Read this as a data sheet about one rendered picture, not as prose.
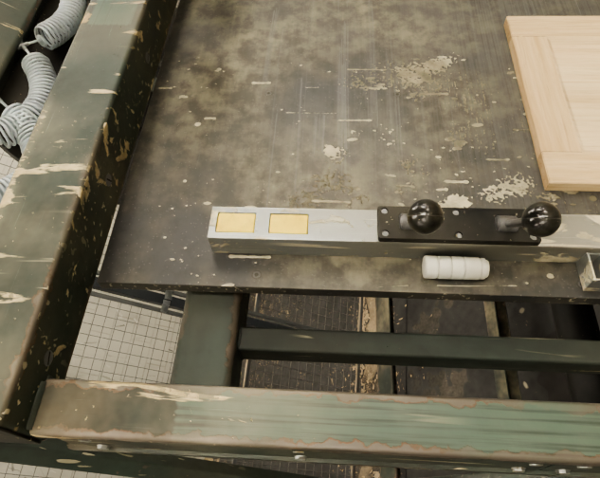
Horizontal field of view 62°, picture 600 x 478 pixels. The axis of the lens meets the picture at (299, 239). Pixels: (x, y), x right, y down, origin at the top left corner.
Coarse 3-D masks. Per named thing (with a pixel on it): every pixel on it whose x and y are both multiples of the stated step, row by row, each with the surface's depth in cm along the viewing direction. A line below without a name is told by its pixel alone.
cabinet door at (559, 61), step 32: (512, 32) 86; (544, 32) 85; (576, 32) 85; (544, 64) 81; (576, 64) 81; (544, 96) 78; (576, 96) 78; (544, 128) 74; (576, 128) 74; (544, 160) 71; (576, 160) 71
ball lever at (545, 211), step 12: (540, 204) 51; (552, 204) 51; (504, 216) 62; (516, 216) 62; (528, 216) 51; (540, 216) 50; (552, 216) 50; (504, 228) 61; (516, 228) 61; (528, 228) 51; (540, 228) 50; (552, 228) 50
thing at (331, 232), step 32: (256, 224) 65; (320, 224) 65; (352, 224) 64; (576, 224) 63; (384, 256) 66; (416, 256) 65; (480, 256) 64; (512, 256) 64; (544, 256) 64; (576, 256) 63
